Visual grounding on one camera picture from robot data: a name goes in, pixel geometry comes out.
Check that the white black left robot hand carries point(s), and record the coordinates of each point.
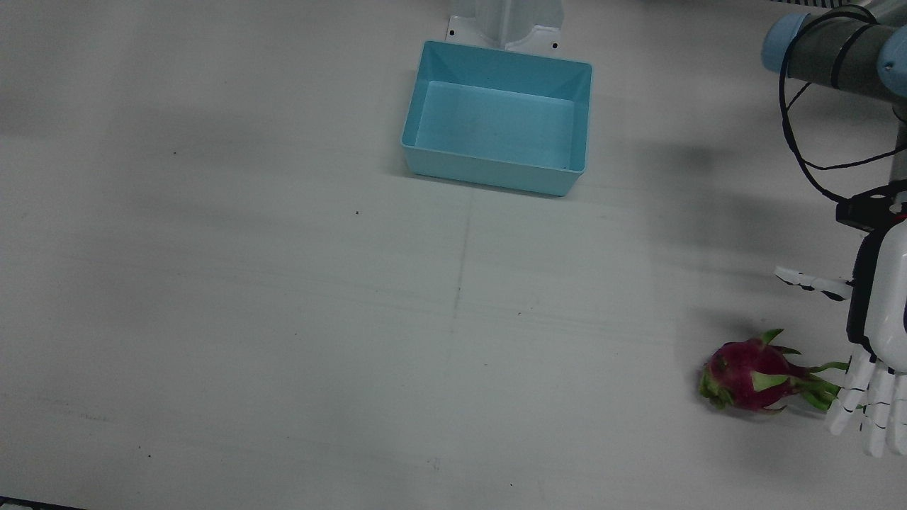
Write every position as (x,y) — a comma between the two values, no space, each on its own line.
(889,297)

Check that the pink dragon fruit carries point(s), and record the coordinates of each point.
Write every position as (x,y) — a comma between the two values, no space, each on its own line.
(744,372)

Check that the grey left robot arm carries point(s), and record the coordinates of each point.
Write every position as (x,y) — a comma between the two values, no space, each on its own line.
(829,53)

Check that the light blue plastic bin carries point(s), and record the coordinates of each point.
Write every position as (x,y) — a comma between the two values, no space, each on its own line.
(496,120)

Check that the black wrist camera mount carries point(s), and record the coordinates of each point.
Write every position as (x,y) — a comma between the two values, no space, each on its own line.
(868,209)

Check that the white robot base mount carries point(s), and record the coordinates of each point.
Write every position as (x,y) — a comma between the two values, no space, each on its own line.
(506,21)

